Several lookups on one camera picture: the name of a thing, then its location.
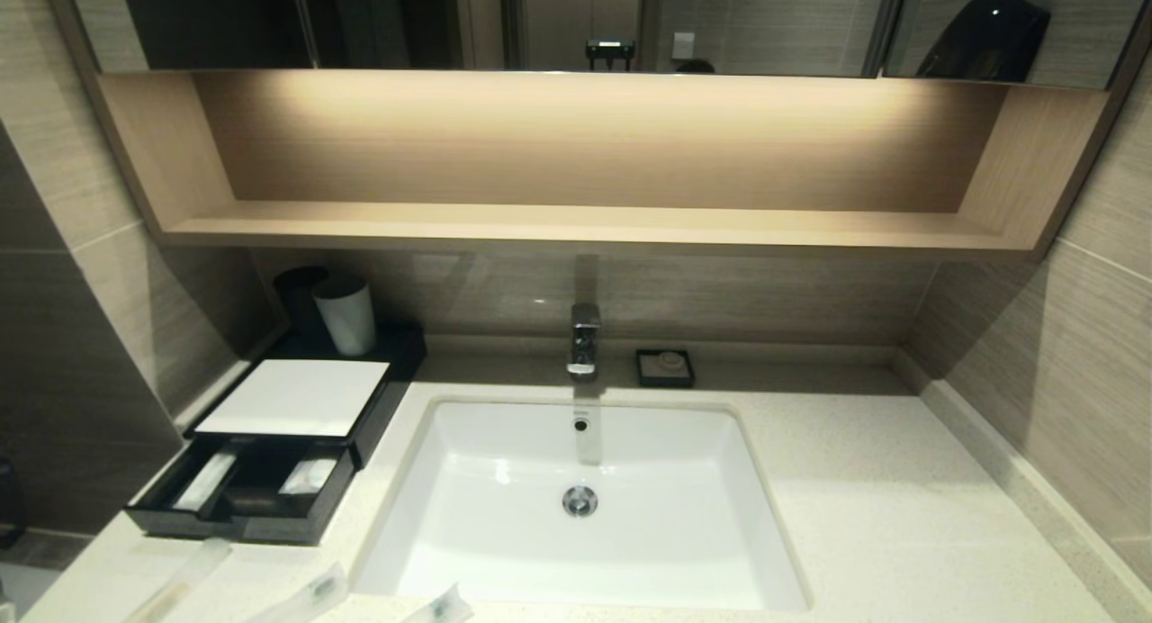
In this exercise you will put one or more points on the black cylindrical cup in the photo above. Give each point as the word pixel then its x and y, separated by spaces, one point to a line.
pixel 292 299

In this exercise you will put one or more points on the black amenity box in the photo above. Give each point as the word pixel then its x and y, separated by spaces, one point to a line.
pixel 297 398

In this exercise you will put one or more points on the small clear toiletry packet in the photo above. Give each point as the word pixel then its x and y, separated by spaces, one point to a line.
pixel 315 594
pixel 441 607

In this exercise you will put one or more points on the small white wrapped packet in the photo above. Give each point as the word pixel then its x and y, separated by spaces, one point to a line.
pixel 309 477

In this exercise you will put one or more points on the glossy black dome object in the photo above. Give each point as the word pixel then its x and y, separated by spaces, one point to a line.
pixel 985 40

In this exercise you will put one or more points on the chrome faucet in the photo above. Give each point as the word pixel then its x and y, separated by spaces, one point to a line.
pixel 584 339

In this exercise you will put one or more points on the white sink basin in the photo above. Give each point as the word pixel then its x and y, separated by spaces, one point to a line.
pixel 585 555

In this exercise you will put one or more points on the grey plastic cup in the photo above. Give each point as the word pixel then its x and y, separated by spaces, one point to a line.
pixel 346 321

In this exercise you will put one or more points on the light wooden wall shelf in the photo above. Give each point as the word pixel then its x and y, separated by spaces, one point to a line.
pixel 585 227

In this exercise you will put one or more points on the chrome sink drain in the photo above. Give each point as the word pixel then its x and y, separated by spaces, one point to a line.
pixel 580 501

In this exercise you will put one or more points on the black soap dish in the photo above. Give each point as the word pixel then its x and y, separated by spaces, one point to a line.
pixel 643 373

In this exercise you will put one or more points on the black amenity box drawer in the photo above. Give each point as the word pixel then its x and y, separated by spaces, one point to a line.
pixel 225 528

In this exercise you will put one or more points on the mirror cabinet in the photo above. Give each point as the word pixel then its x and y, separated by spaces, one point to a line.
pixel 225 20

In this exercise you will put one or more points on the round beige soap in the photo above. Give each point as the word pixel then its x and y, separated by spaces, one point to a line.
pixel 670 362

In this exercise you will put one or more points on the long white wrapped packet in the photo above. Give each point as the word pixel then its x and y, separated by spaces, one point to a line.
pixel 205 481

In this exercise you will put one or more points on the long clear toothbrush packet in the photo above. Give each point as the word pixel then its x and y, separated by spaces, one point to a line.
pixel 184 580

